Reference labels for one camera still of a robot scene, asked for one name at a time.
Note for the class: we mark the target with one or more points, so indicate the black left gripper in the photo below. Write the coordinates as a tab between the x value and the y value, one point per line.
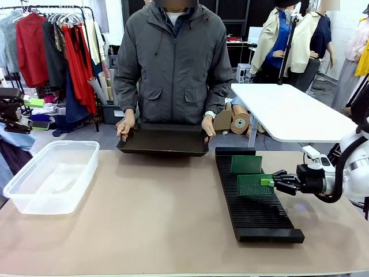
5	101

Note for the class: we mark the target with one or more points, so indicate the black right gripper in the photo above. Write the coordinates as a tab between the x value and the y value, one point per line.
312	179

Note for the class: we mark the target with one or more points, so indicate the green printed circuit board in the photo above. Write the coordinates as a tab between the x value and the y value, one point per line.
246	164
250	186

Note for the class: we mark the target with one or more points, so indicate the black plastic tray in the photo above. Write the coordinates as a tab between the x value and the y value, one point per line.
164	141

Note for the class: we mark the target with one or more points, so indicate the person's left forearm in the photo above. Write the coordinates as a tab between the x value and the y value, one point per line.
219	92

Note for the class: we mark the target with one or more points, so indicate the person's right forearm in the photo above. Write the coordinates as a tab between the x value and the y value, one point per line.
127	92

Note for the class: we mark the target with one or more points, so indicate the person's left hand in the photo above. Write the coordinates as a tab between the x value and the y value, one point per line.
209	127

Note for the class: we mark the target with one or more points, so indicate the person's right hand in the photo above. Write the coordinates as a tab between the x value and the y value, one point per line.
127	122

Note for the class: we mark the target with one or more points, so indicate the navy cloth pile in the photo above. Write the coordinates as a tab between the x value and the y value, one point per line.
46	121

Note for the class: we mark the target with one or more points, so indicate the pink cloth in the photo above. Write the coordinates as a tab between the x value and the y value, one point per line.
49	99

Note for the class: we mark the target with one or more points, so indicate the light blue garment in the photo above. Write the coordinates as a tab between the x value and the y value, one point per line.
17	140

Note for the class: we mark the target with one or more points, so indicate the navy blue hanging garment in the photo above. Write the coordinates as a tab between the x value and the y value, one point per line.
73	101

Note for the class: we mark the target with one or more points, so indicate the black slotted PCB rack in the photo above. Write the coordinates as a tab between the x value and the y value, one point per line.
259	213

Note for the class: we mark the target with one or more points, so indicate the dark purple garment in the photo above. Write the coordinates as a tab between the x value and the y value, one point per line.
14	157

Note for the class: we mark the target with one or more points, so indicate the dark grey hanging garment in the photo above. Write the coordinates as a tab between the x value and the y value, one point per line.
54	63

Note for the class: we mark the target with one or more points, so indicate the red hanging dress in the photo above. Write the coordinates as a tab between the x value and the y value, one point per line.
80	72

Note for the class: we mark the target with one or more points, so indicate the pale grey paper roll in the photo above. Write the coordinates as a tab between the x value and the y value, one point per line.
97	91

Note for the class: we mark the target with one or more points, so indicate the red hanging shirt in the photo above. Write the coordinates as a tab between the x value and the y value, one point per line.
30	49

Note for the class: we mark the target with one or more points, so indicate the clear plastic storage box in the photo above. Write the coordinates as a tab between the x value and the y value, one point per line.
52	179

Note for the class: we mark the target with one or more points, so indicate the cardboard spool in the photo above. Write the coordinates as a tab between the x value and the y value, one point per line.
240	122

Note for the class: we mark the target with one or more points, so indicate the white folding table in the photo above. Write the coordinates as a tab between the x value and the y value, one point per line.
288	112

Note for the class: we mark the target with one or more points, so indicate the cream paper roll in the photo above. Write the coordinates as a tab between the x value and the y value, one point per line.
104	85

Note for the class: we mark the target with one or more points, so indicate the dark grey storage bin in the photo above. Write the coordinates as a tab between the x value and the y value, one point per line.
111	114

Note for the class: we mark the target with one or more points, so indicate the light grey hanging shirt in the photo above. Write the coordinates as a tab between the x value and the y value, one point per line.
8	43

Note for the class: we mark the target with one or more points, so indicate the brown cardboard piece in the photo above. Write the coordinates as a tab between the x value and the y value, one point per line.
222	118

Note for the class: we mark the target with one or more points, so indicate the black metal clothes rack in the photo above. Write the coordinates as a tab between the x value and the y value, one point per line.
86	43

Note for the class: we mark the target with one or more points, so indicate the cream hanging garment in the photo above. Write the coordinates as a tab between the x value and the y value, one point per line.
93	40

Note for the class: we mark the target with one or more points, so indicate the pale wrist watch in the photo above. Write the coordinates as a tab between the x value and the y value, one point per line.
210	114

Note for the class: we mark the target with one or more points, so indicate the black handbag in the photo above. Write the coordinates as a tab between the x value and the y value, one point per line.
113	59

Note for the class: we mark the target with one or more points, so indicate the white plastic crate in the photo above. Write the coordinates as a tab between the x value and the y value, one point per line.
243	72

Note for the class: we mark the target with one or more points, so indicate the mannequin in pink top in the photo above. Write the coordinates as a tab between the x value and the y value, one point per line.
348	72

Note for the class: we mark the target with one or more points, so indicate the black stand pole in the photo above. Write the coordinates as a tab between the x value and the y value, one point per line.
288	49

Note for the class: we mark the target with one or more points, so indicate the mannequin in beige coat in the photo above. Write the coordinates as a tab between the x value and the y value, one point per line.
268	43

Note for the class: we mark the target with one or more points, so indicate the mannequin in cream jacket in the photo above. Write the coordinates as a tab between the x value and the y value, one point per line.
311	43

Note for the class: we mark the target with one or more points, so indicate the person in grey jacket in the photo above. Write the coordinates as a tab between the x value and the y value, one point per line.
173	72

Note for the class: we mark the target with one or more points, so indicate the white monitor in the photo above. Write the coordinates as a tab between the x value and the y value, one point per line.
255	34

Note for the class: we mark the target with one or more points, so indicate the yellow garment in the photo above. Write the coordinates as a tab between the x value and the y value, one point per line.
363	60

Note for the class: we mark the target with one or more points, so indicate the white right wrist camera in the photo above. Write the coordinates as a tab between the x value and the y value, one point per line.
315	157

